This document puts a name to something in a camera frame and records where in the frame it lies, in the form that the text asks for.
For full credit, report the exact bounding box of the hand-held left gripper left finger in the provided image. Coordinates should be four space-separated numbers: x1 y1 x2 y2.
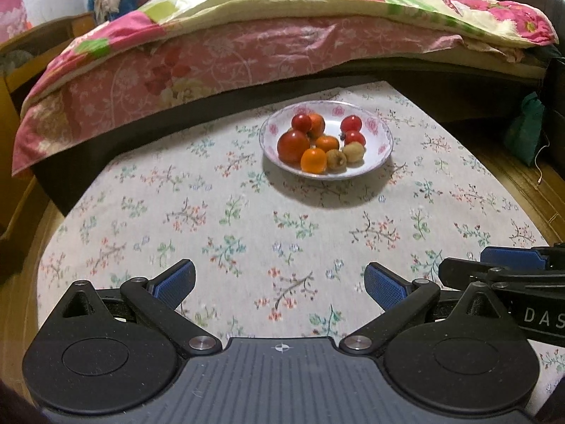
62 260 222 358

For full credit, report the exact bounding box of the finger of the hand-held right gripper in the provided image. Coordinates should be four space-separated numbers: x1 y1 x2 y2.
480 243 565 270
439 257 565 294

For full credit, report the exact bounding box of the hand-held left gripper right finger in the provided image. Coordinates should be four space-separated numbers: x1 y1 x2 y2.
338 261 508 358

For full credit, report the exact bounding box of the white floral-rimmed plate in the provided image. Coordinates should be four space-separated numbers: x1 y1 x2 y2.
258 101 393 181

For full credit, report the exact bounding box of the glossy orange tomato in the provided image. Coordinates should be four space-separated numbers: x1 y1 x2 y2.
301 147 328 173

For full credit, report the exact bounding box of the large red tomato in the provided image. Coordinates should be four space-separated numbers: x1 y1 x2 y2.
276 129 311 164

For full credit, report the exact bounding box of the floral tablecloth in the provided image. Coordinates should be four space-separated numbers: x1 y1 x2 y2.
37 80 565 394

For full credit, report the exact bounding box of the green bag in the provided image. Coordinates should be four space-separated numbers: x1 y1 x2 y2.
503 92 546 167

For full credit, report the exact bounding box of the dark nightstand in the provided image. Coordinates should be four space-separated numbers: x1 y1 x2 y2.
541 44 565 151

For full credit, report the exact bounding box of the bed with floral quilt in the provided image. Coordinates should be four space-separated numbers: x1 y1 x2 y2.
33 55 557 217

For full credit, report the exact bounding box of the wooden cabinet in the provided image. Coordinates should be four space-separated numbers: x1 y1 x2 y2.
0 11 95 239

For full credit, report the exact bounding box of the grey cloth bundle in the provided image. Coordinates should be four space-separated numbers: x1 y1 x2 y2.
0 48 34 76

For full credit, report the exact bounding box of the pink cloth with zigzag trim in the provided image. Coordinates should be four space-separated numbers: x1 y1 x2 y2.
0 0 31 45

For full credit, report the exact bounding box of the white cable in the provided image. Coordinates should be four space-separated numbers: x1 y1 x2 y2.
532 135 550 184

